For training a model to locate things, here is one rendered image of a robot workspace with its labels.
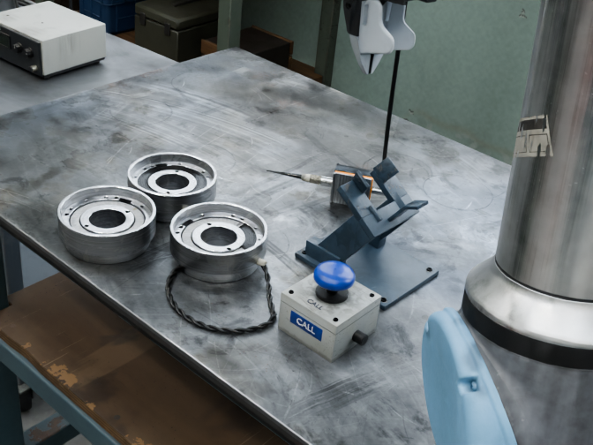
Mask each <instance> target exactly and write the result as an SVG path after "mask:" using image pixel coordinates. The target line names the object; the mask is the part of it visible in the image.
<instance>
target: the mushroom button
mask: <svg viewBox="0 0 593 445"><path fill-rule="evenodd" d="M313 279H314V281H315V282H316V284H318V285H319V286H320V287H322V288H324V289H326V290H327V293H329V294H337V293H338V291H341V290H347V289H349V288H350V287H352V286H353V284H354V283H355V279H356V276H355V273H354V271H353V269H352V268H351V267H350V266H349V265H347V264H345V263H343V262H340V261H336V260H328V261H324V262H321V263H320V264H318V266H317V267H316V268H315V269H314V273H313Z"/></svg>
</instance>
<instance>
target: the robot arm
mask: <svg viewBox="0 0 593 445"><path fill-rule="evenodd" d="M407 1H413V0H343V10H344V16H345V21H346V27H347V32H348V33H349V38H350V42H351V46H352V49H353V51H354V54H355V57H356V59H357V62H358V64H359V67H360V69H361V71H362V73H364V74H366V75H367V74H369V73H370V74H372V73H373V72H374V70H375V69H376V67H377V65H378V64H379V61H380V59H381V58H382V56H383V54H384V55H387V54H390V53H392V51H393V50H410V49H412V48H413V46H414V45H415V41H416V36H415V34H414V32H413V31H412V30H411V29H410V28H409V27H408V26H407V25H406V23H405V21H404V14H405V9H406V5H405V4H406V2H407ZM422 372H423V382H424V395H425V401H426V406H427V411H428V415H429V420H430V423H431V427H432V433H433V436H434V440H435V442H436V445H593V0H541V4H540V9H539V14H538V19H537V28H536V33H535V38H534V43H533V49H532V53H531V59H530V63H529V72H528V77H527V82H526V87H525V93H524V97H523V103H522V112H521V116H520V122H519V126H518V131H517V135H516V142H515V147H514V155H513V160H512V166H511V170H510V176H509V180H508V186H507V195H506V200H505V205H504V210H503V215H502V220H501V225H500V230H499V239H498V244H497V249H496V254H495V255H493V256H492V257H490V258H489V259H487V260H484V261H483V262H481V263H479V264H477V265H476V266H475V267H473V268H472V269H471V270H470V271H469V273H468V275H467V277H466V282H465V287H464V292H463V298H462V306H461V308H460V310H458V311H455V310H454V309H453V308H452V307H445V308H444V309H443V311H437V312H435V313H432V314H431V315H430V317H429V319H428V321H427V322H426V323H425V326H424V332H423V341H422Z"/></svg>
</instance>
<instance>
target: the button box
mask: <svg viewBox="0 0 593 445"><path fill-rule="evenodd" d="M380 300H381V296H380V295H379V294H377V293H376V292H374V291H372V290H370V289H368V288H366V287H365V286H363V285H362V284H360V283H358V282H356V281H355V283H354V284H353V286H352V287H350V288H349V289H347V290H341V291H338V293H337V294H329V293H327V290H326V289H324V288H322V287H320V286H319V285H318V284H316V282H315V281H314V279H313V274H311V275H309V276H307V277H305V279H303V280H301V281H299V282H298V283H295V284H294V285H292V286H290V287H289V288H287V289H286V290H284V291H282V292H281V303H280V311H279V320H278V329H280V330H282V331H283V332H285V333H286V334H288V335H289V336H291V337H293V338H294V339H296V340H297V341H298V342H300V343H301V344H303V345H304V346H306V347H307V348H309V349H310V350H312V351H314V352H315V353H317V354H318V355H320V356H321V357H322V358H324V359H326V360H327V361H329V362H330V363H332V362H334V361H335V360H336V359H338V358H339V357H340V356H341V355H343V354H344V353H345V352H347V351H349V350H350V349H351V348H353V347H354V346H355V345H357V344H359V345H361V346H363V345H365V344H366V342H367V340H368V336H369V335H370V334H372V333H373V332H375V329H376V324H377V319H378V314H379V306H380Z"/></svg>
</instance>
